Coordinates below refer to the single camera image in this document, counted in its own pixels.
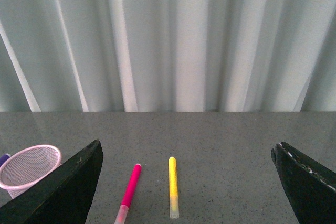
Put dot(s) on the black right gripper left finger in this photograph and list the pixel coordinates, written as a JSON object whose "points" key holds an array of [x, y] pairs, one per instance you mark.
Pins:
{"points": [[63, 196]]}

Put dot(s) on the pink mesh pen cup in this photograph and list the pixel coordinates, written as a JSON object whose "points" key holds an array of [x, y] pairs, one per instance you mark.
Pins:
{"points": [[27, 167]]}

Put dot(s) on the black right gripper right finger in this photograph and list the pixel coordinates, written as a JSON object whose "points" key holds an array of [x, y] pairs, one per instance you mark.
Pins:
{"points": [[308, 185]]}

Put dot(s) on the yellow marker pen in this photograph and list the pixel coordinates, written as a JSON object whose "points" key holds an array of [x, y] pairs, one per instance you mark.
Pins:
{"points": [[173, 189]]}

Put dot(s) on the white pleated curtain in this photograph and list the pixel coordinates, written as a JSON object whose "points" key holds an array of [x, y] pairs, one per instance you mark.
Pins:
{"points": [[167, 55]]}

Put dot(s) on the purple marker pen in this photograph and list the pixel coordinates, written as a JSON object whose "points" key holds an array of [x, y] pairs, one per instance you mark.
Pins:
{"points": [[4, 158]]}

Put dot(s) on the pink marker pen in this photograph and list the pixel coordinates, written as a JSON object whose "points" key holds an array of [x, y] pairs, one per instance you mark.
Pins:
{"points": [[128, 195]]}

